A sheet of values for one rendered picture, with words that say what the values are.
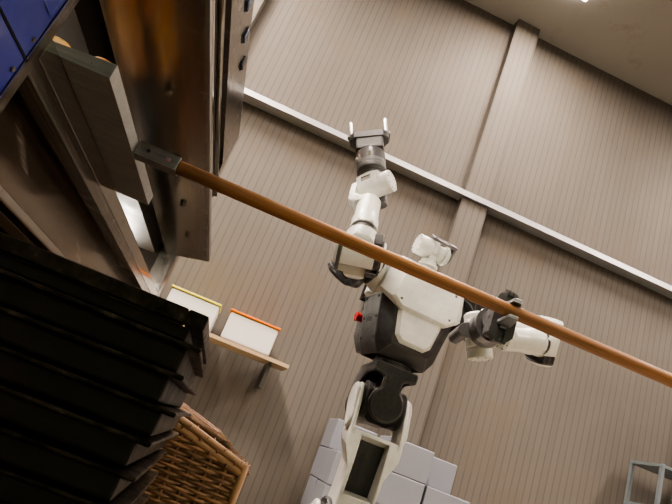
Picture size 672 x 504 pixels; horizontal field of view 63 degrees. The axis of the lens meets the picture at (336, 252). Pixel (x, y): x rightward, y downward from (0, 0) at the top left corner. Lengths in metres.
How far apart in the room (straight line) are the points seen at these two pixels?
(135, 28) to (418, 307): 1.02
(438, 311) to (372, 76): 4.98
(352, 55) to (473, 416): 4.04
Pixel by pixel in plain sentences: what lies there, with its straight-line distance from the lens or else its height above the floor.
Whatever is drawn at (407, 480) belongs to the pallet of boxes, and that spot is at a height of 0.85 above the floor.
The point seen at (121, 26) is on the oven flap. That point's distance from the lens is 1.20.
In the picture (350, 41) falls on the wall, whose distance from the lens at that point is 6.61.
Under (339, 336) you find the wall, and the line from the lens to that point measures 5.28.
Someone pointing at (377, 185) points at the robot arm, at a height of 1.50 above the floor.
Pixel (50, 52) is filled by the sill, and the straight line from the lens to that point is 0.97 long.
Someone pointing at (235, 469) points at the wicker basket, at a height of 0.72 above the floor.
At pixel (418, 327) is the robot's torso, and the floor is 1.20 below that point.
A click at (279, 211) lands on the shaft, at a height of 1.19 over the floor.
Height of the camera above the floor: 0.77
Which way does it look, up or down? 20 degrees up
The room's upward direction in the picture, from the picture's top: 21 degrees clockwise
